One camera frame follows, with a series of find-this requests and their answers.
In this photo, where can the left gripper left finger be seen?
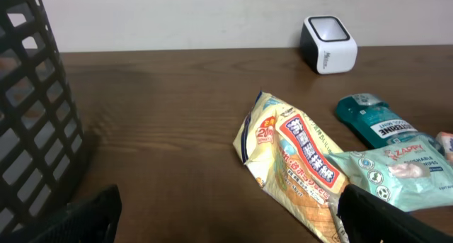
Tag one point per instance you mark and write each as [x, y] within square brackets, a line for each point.
[93, 219]

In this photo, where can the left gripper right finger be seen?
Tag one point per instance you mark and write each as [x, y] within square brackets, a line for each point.
[369, 219]

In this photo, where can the pale green wipes pack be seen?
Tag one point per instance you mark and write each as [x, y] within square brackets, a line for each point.
[409, 175]

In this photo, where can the yellow snack bag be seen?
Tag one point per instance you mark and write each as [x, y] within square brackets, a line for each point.
[286, 152]

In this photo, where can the blue mouthwash bottle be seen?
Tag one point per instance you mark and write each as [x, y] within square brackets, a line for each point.
[372, 120]

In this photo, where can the orange Kleenex tissue pack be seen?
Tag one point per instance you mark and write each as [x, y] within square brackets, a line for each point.
[446, 140]

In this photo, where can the white barcode scanner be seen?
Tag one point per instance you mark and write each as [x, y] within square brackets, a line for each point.
[327, 46]

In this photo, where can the grey plastic shopping basket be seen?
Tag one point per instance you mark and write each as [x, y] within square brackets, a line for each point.
[42, 139]

